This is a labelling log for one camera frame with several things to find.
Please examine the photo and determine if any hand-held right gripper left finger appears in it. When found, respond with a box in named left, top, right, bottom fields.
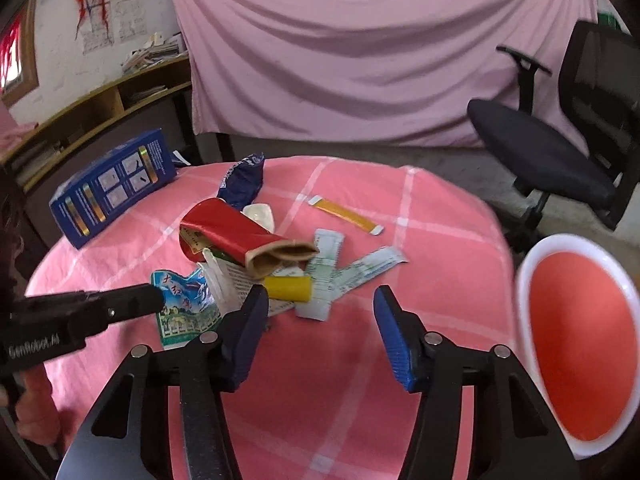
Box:
left=56, top=284, right=271, bottom=480

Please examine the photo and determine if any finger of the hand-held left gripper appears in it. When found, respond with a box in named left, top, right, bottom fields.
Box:
left=70, top=282, right=166, bottom=342

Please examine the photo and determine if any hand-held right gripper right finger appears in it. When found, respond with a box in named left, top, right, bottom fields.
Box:
left=372, top=284, right=581, bottom=480

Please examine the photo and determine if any white paper leaflet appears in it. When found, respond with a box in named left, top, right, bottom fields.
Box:
left=202, top=250, right=296, bottom=318

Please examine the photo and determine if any landscape printed packet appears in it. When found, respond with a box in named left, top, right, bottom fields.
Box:
left=151, top=266, right=223, bottom=351

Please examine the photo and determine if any yellow tube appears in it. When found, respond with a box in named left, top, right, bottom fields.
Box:
left=262, top=275, right=313, bottom=304

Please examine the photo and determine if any small pen-like object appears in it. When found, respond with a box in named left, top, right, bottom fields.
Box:
left=332, top=246, right=407, bottom=293

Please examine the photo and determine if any crushed red paper cup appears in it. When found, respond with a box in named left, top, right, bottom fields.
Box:
left=179, top=197, right=321, bottom=281

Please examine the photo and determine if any wide white sachet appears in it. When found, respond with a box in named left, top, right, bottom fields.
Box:
left=295, top=229, right=346, bottom=321

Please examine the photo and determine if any white plastic piece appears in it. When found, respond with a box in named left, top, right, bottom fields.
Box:
left=242, top=202, right=277, bottom=234

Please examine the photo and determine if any orange sachet strip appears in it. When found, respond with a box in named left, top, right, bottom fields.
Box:
left=307, top=195, right=385, bottom=236

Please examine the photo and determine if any dark blue snack wrapper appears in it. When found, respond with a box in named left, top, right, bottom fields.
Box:
left=217, top=152, right=266, bottom=211

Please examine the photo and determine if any white bin with red inside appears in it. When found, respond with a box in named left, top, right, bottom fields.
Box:
left=515, top=234, right=640, bottom=461

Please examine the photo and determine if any person's left hand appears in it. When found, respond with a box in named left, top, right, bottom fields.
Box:
left=14, top=372, right=62, bottom=445

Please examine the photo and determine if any pink checked tablecloth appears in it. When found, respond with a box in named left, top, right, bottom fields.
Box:
left=25, top=156, right=518, bottom=480

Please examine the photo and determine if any blue printed cardboard box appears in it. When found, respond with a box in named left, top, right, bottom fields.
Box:
left=48, top=128, right=177, bottom=250

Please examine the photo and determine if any black metal table leg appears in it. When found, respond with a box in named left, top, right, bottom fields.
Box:
left=215, top=132, right=236, bottom=163

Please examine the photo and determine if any wooden shelf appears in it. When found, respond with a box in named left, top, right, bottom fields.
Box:
left=0, top=55, right=193, bottom=241

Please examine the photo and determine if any black office chair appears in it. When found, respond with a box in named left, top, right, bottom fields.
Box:
left=467, top=20, right=640, bottom=256

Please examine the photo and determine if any stack of papers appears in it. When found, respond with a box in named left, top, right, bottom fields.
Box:
left=120, top=32, right=188, bottom=78

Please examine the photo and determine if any pink hanging sheet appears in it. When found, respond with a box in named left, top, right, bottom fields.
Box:
left=167, top=0, right=601, bottom=148

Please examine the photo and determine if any wooden window frame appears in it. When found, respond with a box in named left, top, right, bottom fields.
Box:
left=0, top=0, right=41, bottom=106

